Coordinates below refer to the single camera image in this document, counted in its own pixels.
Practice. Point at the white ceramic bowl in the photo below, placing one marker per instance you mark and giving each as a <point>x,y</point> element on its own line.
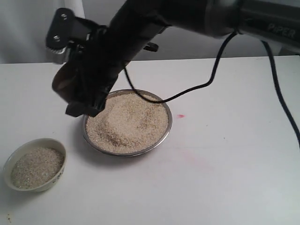
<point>25,148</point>

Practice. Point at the white backdrop curtain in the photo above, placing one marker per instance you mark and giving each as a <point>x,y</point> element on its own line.
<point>24,25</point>

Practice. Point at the rice in steel tray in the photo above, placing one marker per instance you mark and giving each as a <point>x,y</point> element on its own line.
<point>131,126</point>

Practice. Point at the round steel tray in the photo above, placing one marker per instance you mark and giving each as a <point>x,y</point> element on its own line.
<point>170,122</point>

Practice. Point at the rice in white bowl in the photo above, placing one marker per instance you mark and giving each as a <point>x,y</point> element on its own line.
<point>36,167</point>

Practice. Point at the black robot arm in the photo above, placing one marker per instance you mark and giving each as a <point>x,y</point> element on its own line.
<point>270,20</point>

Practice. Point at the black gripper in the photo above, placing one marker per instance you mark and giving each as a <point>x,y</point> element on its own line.
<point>102,53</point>

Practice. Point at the brown wooden cup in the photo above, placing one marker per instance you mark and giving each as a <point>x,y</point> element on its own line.
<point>65,81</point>

